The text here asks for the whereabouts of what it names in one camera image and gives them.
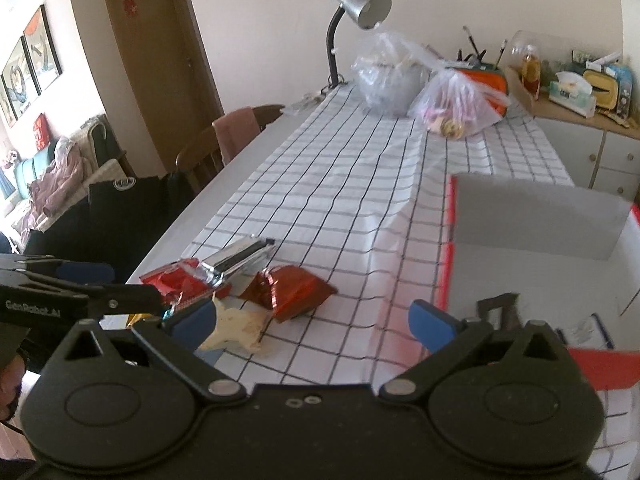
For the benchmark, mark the orange box behind bags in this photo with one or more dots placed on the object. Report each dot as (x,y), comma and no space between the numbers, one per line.
(475,93)

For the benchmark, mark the silver black snack packet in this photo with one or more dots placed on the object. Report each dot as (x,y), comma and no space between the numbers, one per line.
(235,257)

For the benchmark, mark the sofa with clothes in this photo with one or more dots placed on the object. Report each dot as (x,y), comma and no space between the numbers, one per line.
(58,177)

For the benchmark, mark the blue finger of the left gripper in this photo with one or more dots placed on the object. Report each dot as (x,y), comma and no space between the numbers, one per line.
(133,299)

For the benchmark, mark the clear plastic bag grey contents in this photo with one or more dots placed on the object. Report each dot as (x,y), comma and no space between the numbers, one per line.
(391,71)

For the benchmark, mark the red cardboard box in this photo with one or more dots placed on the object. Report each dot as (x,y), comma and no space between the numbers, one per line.
(570,254)

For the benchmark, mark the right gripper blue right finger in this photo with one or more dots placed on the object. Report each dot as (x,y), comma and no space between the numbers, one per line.
(449,342)

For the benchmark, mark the clear plastic bag pink snacks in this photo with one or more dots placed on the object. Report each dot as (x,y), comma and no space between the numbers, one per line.
(427,110)

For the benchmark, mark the pink cloth on chair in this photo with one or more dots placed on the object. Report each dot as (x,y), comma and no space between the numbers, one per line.
(234,131)

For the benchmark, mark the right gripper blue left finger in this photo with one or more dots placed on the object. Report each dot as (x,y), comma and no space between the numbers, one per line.
(172,342)

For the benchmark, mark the wooden sideboard cabinet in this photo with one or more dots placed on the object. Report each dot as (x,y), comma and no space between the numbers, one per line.
(596,152)

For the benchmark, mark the black bag on chair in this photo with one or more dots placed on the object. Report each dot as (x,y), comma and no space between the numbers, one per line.
(117,223)

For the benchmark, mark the yellow container on sideboard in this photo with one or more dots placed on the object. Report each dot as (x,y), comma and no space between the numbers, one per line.
(605,87)

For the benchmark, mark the person left hand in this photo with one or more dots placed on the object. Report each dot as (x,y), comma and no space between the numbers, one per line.
(11,387)

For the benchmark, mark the framed wall pictures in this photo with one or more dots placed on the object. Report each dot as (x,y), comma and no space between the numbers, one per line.
(31,67)

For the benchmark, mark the brown wooden door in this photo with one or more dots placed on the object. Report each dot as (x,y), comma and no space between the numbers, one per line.
(166,65)

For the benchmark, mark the wooden chair with pink cloth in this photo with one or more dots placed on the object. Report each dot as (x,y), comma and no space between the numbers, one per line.
(212,150)

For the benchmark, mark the black white checkered tablecloth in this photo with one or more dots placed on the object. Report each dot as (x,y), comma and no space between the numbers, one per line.
(362,201)

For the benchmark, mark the amber bottle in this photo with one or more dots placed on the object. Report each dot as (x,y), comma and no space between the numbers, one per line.
(531,70)

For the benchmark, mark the tissue box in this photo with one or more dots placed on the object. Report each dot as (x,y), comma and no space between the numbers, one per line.
(572,91)

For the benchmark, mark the dark red foil snack bag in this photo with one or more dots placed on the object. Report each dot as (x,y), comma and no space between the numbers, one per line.
(287,291)

